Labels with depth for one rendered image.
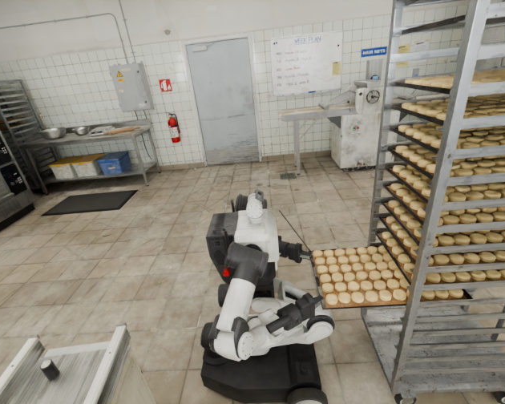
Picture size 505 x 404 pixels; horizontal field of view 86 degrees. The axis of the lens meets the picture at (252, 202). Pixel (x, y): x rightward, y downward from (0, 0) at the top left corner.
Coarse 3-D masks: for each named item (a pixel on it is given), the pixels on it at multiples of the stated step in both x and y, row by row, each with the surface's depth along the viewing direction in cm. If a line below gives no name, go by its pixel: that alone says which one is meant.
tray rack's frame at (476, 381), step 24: (384, 312) 172; (432, 312) 169; (456, 312) 167; (504, 312) 139; (384, 336) 158; (432, 336) 155; (456, 336) 153; (480, 336) 152; (384, 360) 145; (480, 360) 140; (504, 360) 139; (408, 384) 134; (432, 384) 133; (456, 384) 132; (480, 384) 131; (504, 384) 130
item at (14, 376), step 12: (36, 336) 89; (24, 348) 86; (36, 348) 89; (12, 360) 83; (24, 360) 84; (36, 360) 88; (12, 372) 79; (24, 372) 83; (0, 384) 76; (12, 384) 79; (0, 396) 75; (12, 396) 78
